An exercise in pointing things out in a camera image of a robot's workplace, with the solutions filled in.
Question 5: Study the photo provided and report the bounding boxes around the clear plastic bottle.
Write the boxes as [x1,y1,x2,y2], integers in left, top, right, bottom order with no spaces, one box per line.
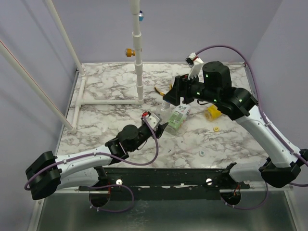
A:
[155,101,172,124]

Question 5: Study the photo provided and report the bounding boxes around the yellow drink bottle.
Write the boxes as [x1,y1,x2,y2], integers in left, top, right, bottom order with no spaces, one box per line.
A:
[205,105,222,121]

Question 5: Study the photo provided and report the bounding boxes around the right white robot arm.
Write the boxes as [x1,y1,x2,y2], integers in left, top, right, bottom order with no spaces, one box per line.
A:
[163,61,308,189]

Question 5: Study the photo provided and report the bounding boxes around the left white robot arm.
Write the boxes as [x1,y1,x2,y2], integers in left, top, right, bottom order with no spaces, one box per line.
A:
[24,116,168,200]

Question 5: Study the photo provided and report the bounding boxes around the green label bottle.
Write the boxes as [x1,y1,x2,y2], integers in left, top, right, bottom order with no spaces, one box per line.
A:
[165,104,191,135]

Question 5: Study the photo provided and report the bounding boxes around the yellow cap on pipe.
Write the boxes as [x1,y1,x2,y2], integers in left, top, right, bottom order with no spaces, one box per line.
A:
[124,48,136,57]

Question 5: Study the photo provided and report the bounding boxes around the blue cap on pipe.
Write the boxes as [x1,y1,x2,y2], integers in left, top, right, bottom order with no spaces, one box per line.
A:
[139,10,144,22]

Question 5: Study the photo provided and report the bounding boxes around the left diagonal white pipe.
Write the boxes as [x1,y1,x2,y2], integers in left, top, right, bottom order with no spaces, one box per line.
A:
[0,41,77,134]

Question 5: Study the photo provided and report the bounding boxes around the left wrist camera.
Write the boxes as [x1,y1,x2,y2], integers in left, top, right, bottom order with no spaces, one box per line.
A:
[142,112,161,130]

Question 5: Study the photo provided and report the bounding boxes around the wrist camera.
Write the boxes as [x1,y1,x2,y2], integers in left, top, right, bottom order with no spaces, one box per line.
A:
[185,52,205,80]
[142,112,161,130]

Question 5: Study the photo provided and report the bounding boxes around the yellow handled pliers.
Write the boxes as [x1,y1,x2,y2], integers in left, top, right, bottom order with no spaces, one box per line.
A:
[154,83,174,97]

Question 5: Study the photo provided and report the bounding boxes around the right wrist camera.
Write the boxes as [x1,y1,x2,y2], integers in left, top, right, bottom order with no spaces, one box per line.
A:
[185,52,205,80]

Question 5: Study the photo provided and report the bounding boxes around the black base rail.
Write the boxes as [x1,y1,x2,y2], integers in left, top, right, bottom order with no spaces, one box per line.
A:
[79,167,249,201]

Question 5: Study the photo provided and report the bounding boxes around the white pvc pipe frame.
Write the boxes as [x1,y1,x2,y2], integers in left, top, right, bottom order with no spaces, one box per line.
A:
[46,0,144,134]

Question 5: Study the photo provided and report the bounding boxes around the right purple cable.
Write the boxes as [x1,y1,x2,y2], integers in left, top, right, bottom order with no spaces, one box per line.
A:
[196,44,308,210]

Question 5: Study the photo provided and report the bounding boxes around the purple cable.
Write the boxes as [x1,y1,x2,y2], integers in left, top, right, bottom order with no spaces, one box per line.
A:
[24,115,159,213]
[196,44,308,210]

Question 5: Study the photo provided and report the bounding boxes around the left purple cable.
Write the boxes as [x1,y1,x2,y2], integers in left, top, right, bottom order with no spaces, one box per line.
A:
[24,115,159,213]

